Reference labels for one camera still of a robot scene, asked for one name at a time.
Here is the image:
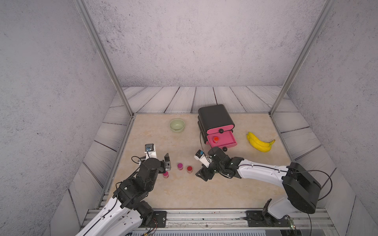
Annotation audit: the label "red paint can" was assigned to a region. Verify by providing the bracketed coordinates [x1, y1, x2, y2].
[187, 166, 193, 174]

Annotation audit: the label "pink bottom drawer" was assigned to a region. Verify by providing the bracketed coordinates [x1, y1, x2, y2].
[206, 131, 237, 152]

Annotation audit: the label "pink drawer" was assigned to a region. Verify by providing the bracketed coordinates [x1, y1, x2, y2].
[206, 131, 237, 152]
[206, 124, 235, 135]

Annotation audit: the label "pink top drawer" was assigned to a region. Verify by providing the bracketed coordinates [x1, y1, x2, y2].
[206, 124, 235, 135]

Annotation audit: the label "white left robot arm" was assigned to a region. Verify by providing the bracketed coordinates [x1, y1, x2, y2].
[78, 153, 171, 236]

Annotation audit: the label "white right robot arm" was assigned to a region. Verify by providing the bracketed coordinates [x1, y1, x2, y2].
[194, 147, 321, 221]

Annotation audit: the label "magenta paint can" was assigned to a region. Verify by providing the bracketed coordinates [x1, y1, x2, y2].
[177, 163, 184, 170]

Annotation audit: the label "black drawer cabinet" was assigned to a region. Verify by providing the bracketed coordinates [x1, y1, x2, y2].
[197, 104, 235, 144]

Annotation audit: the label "light green bowl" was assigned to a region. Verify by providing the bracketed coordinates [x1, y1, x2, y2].
[169, 119, 186, 133]

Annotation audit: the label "yellow banana bunch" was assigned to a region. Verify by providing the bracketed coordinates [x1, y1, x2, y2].
[247, 132, 275, 152]

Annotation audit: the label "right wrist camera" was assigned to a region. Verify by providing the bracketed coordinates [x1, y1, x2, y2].
[194, 149, 212, 168]

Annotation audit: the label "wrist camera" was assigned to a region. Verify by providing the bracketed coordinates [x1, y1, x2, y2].
[194, 149, 212, 168]
[145, 144, 157, 159]

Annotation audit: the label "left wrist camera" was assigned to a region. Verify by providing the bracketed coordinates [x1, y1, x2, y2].
[145, 144, 157, 159]

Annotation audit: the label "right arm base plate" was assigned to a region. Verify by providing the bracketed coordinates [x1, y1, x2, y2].
[243, 210, 292, 228]

